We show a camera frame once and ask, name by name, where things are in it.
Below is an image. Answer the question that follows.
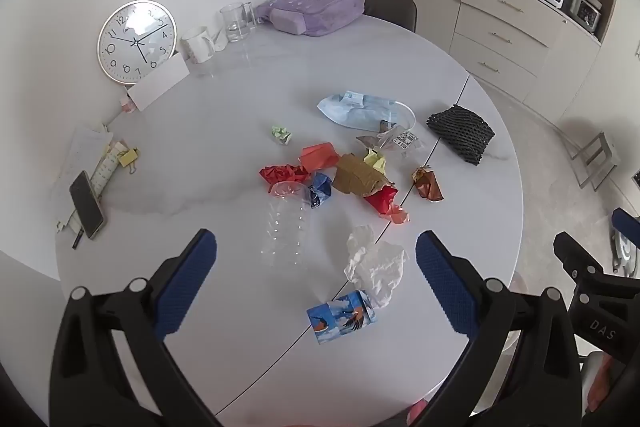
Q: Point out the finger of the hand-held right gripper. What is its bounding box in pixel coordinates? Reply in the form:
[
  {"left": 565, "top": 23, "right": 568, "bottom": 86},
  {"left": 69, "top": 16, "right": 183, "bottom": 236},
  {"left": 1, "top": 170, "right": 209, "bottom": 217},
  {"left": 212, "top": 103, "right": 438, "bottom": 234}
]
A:
[
  {"left": 552, "top": 232, "right": 608, "bottom": 289},
  {"left": 611, "top": 207, "right": 640, "bottom": 249}
]

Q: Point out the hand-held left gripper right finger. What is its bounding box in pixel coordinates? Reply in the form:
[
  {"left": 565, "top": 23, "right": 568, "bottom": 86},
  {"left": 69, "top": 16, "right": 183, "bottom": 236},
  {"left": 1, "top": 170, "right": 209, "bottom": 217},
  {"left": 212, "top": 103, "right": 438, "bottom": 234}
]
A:
[{"left": 407, "top": 230, "right": 583, "bottom": 427}]

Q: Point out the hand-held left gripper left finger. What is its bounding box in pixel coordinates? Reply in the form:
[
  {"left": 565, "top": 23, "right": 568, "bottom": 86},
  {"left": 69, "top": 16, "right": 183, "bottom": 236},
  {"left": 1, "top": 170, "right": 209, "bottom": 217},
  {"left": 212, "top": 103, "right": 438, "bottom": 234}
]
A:
[{"left": 48, "top": 228, "right": 221, "bottom": 427}]

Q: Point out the pink floral clothing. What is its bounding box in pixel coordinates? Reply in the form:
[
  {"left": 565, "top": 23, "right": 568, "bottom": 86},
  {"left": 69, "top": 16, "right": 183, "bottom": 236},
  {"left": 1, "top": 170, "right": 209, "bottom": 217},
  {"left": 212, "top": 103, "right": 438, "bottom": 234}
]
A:
[{"left": 580, "top": 351, "right": 626, "bottom": 413}]

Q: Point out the grey stool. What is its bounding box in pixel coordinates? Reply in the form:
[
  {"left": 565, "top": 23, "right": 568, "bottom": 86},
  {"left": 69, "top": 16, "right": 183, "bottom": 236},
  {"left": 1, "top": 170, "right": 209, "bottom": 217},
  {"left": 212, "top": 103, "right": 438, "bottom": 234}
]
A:
[{"left": 565, "top": 132, "right": 622, "bottom": 192}]

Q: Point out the white crumpled tissue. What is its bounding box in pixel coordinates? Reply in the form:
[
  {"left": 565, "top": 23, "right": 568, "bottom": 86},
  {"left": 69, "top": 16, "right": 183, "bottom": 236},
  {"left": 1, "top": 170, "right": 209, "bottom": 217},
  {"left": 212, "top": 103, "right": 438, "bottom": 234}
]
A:
[{"left": 344, "top": 224, "right": 406, "bottom": 310}]

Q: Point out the brown foil wrapper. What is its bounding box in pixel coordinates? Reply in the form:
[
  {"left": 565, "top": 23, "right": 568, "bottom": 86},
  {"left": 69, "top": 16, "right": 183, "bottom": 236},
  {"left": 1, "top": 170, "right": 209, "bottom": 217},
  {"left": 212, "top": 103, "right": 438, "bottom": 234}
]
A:
[{"left": 411, "top": 165, "right": 444, "bottom": 204}]

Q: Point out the red shiny wrapper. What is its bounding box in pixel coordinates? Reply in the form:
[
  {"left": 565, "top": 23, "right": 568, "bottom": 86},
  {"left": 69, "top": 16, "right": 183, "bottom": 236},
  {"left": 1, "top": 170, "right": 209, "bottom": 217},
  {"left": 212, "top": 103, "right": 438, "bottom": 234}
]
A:
[{"left": 363, "top": 187, "right": 411, "bottom": 225}]

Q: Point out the blue printed paper box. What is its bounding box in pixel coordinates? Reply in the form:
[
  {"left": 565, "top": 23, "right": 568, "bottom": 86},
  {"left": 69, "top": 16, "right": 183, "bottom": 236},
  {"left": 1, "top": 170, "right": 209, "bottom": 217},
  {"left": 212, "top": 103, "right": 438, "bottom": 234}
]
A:
[{"left": 306, "top": 290, "right": 377, "bottom": 346}]

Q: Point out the clear plastic cup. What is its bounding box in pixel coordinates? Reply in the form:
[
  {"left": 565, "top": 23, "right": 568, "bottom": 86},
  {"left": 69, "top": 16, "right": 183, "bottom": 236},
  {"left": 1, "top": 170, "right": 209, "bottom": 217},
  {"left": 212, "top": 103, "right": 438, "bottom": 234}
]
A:
[{"left": 261, "top": 181, "right": 313, "bottom": 268}]

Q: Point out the black smartphone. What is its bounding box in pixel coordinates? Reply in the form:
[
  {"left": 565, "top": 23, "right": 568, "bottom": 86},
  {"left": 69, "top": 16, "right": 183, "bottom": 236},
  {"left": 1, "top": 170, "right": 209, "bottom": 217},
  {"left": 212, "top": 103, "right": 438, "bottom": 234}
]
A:
[{"left": 69, "top": 170, "right": 105, "bottom": 240}]

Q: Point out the yellow binder clip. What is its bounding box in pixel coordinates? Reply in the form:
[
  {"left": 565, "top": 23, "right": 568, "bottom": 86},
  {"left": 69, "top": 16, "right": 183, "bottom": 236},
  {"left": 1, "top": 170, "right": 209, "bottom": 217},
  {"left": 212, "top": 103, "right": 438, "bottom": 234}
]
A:
[{"left": 118, "top": 148, "right": 141, "bottom": 172}]

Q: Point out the pale yellow paper strip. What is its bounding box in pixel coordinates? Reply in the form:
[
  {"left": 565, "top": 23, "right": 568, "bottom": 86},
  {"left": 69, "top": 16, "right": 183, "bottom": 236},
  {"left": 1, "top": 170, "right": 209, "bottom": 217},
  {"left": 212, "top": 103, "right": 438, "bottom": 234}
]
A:
[{"left": 90, "top": 141, "right": 126, "bottom": 198}]

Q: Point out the brown cardboard piece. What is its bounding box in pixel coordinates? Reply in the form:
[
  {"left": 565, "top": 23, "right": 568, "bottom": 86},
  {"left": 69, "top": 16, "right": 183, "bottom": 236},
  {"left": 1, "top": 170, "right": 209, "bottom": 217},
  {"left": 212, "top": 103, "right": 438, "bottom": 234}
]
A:
[{"left": 331, "top": 153, "right": 391, "bottom": 198}]

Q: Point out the yellow crumpled paper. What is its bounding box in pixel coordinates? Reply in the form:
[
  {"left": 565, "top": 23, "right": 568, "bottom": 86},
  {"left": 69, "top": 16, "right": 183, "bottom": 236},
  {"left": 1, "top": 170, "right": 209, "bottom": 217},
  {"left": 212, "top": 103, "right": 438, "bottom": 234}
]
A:
[{"left": 363, "top": 148, "right": 387, "bottom": 175}]

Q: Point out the red crumpled paper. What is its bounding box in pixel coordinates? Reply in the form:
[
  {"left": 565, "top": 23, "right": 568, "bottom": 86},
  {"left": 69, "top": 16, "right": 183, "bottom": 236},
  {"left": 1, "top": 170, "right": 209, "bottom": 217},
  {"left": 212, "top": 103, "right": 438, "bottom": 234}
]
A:
[{"left": 259, "top": 163, "right": 311, "bottom": 192}]

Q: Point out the black foam net sleeve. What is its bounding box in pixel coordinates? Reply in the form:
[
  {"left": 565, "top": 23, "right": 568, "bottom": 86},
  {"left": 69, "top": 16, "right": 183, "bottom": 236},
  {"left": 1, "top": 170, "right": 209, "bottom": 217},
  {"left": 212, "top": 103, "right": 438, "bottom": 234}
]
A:
[{"left": 426, "top": 104, "right": 496, "bottom": 166}]

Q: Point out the blue crumpled paper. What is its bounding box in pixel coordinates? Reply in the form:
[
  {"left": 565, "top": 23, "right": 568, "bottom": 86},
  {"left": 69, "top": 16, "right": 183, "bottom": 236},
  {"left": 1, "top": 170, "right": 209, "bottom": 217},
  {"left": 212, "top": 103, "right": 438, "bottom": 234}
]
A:
[{"left": 307, "top": 172, "right": 333, "bottom": 209}]

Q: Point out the stack of white papers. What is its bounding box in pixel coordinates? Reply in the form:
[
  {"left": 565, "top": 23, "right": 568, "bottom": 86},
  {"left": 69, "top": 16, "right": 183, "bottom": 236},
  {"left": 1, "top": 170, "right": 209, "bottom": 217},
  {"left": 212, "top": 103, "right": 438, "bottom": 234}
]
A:
[{"left": 52, "top": 123, "right": 116, "bottom": 233}]

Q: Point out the orange folded paper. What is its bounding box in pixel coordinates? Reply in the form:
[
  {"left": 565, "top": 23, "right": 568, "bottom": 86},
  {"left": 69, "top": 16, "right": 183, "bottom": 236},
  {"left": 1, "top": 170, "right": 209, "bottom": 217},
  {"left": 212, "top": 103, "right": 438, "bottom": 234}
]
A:
[{"left": 299, "top": 142, "right": 341, "bottom": 171}]

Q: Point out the blue face mask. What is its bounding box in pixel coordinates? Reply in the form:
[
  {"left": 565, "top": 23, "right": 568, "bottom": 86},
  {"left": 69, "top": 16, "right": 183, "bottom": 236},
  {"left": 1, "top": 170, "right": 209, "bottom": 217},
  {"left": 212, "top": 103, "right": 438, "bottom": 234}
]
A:
[{"left": 317, "top": 91, "right": 417, "bottom": 132}]

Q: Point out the white card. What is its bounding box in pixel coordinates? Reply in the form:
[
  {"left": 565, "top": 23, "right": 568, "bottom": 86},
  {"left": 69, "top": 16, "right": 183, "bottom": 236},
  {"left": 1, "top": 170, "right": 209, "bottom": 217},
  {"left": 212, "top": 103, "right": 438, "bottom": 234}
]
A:
[{"left": 126, "top": 53, "right": 191, "bottom": 112}]

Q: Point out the silver toaster oven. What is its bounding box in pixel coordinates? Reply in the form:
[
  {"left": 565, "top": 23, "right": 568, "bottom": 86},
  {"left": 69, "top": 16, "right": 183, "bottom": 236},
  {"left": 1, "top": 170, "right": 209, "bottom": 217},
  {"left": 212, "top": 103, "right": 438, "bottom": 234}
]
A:
[{"left": 562, "top": 0, "right": 603, "bottom": 32}]

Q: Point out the beige drawer unit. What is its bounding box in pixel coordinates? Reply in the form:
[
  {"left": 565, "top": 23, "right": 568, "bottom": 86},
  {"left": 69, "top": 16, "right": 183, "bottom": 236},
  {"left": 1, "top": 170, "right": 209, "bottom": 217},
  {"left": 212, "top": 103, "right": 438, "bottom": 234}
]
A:
[{"left": 449, "top": 0, "right": 602, "bottom": 104}]

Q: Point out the white mug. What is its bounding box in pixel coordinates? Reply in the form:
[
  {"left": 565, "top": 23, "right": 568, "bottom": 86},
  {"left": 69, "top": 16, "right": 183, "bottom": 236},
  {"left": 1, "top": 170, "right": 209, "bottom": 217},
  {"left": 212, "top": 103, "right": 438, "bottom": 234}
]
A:
[{"left": 180, "top": 26, "right": 217, "bottom": 64}]

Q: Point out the dark grey chair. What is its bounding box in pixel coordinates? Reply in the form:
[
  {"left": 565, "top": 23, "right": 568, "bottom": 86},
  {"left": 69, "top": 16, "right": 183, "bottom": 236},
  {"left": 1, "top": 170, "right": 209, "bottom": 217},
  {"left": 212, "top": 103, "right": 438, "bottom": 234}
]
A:
[{"left": 362, "top": 0, "right": 417, "bottom": 32}]

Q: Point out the purple pencil bag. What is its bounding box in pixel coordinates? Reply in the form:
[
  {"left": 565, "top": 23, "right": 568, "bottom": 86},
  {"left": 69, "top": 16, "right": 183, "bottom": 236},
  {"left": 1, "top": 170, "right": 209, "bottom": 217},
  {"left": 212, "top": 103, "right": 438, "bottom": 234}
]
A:
[{"left": 256, "top": 0, "right": 366, "bottom": 38}]

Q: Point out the round white wall clock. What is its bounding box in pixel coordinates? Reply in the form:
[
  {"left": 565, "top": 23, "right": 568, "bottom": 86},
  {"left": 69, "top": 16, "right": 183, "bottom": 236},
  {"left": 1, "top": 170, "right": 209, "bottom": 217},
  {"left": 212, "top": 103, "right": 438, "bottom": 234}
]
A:
[{"left": 96, "top": 0, "right": 178, "bottom": 85}]

